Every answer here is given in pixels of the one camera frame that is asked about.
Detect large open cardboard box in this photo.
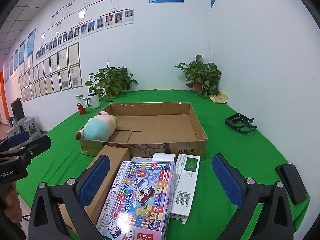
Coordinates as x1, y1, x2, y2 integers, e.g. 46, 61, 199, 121
79, 102, 208, 159

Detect framed certificates on wall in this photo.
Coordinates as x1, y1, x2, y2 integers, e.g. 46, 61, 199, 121
18, 42, 83, 102

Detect black plastic bracket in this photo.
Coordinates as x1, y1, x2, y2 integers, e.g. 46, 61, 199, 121
225, 113, 257, 134

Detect colourful board game box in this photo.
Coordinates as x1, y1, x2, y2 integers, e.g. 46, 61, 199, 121
96, 161, 175, 240

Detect long brown cardboard box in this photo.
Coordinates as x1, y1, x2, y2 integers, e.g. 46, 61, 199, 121
58, 145, 132, 233

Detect potted green plant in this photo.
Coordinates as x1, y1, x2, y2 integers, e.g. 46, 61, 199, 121
85, 63, 138, 102
175, 54, 222, 98

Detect green packet in cup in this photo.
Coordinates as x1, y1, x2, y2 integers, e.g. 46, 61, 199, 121
76, 95, 88, 108

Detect left potted green plant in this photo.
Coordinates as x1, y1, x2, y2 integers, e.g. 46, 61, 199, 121
85, 63, 138, 102

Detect plush pig toy blue shirt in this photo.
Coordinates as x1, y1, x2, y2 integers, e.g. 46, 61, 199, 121
75, 111, 118, 141

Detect white green medicine box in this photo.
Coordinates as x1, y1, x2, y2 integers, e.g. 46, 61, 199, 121
170, 154, 200, 224

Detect person's left hand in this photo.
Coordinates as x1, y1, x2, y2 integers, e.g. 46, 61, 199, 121
4, 182, 22, 224

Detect white handheld hair dryer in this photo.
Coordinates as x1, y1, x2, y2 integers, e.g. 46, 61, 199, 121
152, 153, 176, 162

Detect right potted green plant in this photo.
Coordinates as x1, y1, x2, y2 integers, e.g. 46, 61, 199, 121
175, 54, 222, 98

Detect green table cloth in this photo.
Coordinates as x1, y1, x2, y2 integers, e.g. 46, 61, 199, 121
15, 89, 311, 240

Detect grey plastic stool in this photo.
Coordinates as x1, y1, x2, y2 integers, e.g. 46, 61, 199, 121
23, 117, 42, 141

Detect white enamel mug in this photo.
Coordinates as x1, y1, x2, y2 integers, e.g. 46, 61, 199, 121
86, 93, 100, 109

